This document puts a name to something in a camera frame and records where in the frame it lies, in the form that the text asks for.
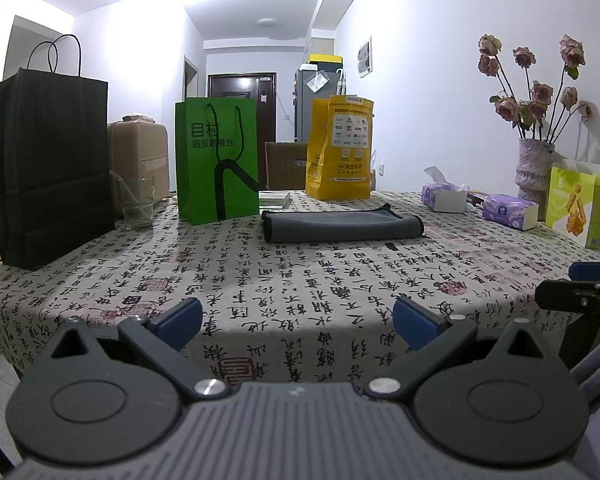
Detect purple tissue pack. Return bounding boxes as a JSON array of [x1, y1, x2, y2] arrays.
[[481, 193, 540, 232]]

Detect yellow and black box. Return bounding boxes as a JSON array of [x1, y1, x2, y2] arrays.
[[308, 53, 343, 74]]

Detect brown cardboard box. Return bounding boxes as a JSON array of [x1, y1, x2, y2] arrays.
[[263, 141, 311, 192]]

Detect yellow paper bag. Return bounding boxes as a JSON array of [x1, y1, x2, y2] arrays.
[[305, 93, 376, 201]]

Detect beige suitcase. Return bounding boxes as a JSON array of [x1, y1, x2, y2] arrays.
[[106, 118, 171, 207]]

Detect dried pink roses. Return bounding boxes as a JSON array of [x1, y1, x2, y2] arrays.
[[477, 33, 594, 142]]

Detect open purple tissue box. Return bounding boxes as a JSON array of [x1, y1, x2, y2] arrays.
[[421, 165, 469, 214]]

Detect textured grey vase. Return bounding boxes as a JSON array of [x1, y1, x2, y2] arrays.
[[515, 137, 556, 224]]

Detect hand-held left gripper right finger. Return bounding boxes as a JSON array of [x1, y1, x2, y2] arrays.
[[365, 295, 557, 402]]

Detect white and green book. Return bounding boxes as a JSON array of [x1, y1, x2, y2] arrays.
[[257, 190, 291, 210]]

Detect clear drinking glass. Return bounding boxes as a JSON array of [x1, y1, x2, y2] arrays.
[[110, 170, 156, 232]]

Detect black paper bag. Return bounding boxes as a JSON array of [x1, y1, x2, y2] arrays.
[[0, 34, 116, 272]]

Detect calligraphy printed tablecloth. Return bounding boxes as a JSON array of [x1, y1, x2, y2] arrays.
[[0, 188, 600, 397]]

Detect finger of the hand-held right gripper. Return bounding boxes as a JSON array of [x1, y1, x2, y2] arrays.
[[535, 279, 600, 378], [568, 260, 600, 284]]

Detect grey towel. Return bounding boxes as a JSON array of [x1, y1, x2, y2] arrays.
[[261, 203, 426, 244]]

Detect dark brown door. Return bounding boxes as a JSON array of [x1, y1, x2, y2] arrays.
[[207, 72, 277, 144]]

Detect green paper bag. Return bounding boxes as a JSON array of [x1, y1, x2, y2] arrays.
[[174, 97, 260, 226]]

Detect framed wall picture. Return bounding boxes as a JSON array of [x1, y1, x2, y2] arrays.
[[357, 36, 374, 79]]

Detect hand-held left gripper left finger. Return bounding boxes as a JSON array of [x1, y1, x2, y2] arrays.
[[47, 298, 229, 404]]

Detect grey refrigerator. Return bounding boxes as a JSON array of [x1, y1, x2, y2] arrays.
[[293, 63, 342, 144]]

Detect white and yellow-green snack box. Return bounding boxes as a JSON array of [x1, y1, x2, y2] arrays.
[[544, 159, 600, 250]]

